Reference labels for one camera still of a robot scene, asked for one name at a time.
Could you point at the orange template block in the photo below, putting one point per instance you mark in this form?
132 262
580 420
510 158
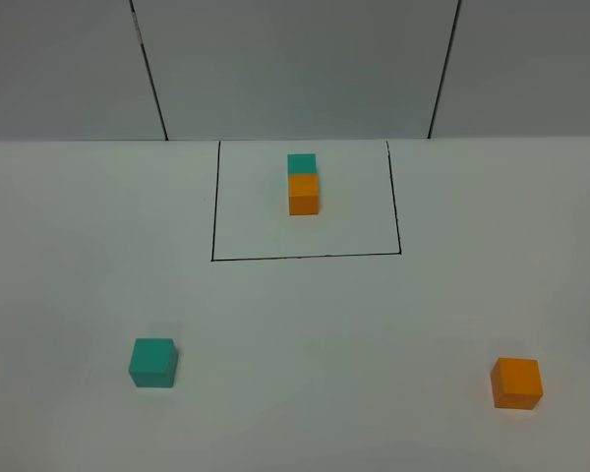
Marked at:
303 194

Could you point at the teal template block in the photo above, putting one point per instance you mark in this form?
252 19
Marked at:
301 163

